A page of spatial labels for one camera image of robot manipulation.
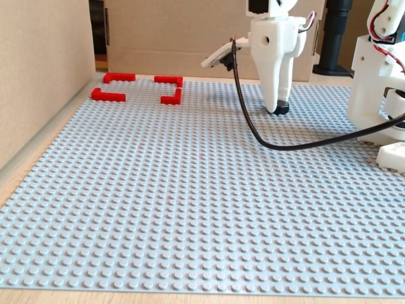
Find grey Lego baseplate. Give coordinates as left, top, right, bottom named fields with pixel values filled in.
left=0, top=77, right=405, bottom=296

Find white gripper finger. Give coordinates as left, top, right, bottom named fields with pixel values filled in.
left=252, top=50, right=284, bottom=113
left=278, top=54, right=301, bottom=101

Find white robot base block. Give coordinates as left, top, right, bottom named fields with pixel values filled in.
left=376, top=142, right=405, bottom=174

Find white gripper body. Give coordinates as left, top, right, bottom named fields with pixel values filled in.
left=246, top=0, right=307, bottom=57

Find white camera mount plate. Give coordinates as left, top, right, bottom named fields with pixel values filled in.
left=201, top=37, right=253, bottom=72

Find black stand pole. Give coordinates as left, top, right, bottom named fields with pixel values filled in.
left=313, top=0, right=356, bottom=80

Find wide brown cardboard box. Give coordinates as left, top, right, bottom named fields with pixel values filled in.
left=104, top=0, right=327, bottom=82

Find black camera cable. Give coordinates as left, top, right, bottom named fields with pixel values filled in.
left=231, top=35, right=405, bottom=150

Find red L-shaped Lego beam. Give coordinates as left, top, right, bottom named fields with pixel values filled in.
left=91, top=87, right=127, bottom=103
left=103, top=72, right=137, bottom=84
left=153, top=75, right=184, bottom=88
left=160, top=87, right=183, bottom=106

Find red white servo wires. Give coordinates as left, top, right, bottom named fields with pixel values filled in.
left=297, top=11, right=318, bottom=33
left=366, top=0, right=405, bottom=77

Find black hexagonal Lego piece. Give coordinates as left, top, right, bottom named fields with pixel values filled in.
left=274, top=99, right=290, bottom=116

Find plain tan cardboard panel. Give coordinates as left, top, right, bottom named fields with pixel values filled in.
left=0, top=0, right=97, bottom=181

